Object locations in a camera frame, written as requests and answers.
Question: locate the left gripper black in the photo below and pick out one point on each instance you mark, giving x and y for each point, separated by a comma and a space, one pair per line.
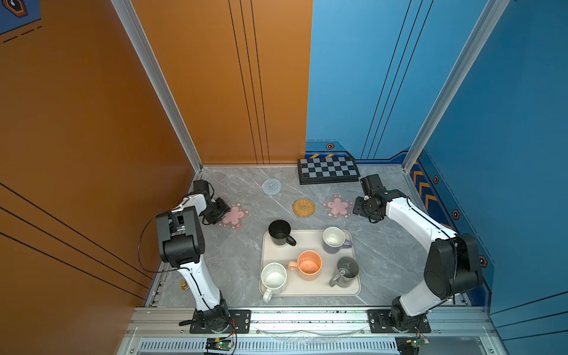
222, 208

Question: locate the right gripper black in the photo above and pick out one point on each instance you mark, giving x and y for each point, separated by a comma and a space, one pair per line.
356, 209

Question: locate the pink flower coaster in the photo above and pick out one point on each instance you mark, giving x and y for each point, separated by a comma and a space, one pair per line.
338, 208
235, 217

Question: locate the light blue woven coaster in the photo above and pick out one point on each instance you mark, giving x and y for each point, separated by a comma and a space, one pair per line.
272, 186

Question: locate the woven rattan coaster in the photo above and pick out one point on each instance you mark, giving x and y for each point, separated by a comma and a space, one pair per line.
303, 207

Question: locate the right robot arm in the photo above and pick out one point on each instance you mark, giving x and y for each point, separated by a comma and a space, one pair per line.
452, 266

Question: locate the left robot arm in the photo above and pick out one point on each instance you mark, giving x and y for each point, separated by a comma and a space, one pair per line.
181, 243

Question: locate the lavender mug white inside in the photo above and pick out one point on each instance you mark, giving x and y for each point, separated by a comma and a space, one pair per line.
335, 240

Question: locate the folded checkerboard box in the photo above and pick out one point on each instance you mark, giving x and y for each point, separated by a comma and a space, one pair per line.
327, 169

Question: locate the black mug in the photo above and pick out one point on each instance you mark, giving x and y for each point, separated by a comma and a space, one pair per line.
280, 232

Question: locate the grey green mug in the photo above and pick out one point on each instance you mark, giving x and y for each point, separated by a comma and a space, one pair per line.
347, 270

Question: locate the small brass bell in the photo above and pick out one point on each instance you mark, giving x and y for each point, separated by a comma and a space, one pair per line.
183, 286

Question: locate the orange pink mug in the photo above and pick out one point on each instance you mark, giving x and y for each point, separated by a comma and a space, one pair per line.
308, 265

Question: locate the cream serving tray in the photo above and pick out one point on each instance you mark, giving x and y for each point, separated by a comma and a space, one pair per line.
308, 239

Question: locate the green circuit board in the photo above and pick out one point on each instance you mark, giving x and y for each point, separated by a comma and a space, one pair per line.
219, 346

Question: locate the right small circuit board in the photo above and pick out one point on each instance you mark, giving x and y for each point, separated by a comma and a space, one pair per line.
410, 346

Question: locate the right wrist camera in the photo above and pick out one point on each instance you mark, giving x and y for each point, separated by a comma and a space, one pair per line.
371, 184

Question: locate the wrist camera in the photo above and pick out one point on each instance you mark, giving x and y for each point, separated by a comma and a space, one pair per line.
371, 184
201, 187

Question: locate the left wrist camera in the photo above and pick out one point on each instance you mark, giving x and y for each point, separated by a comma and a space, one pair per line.
201, 187

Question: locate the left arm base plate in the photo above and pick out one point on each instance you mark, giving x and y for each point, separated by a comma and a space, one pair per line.
238, 320

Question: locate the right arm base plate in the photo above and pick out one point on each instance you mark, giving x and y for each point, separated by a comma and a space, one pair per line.
389, 321

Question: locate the aluminium front rail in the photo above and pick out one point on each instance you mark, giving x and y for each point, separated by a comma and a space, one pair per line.
335, 321

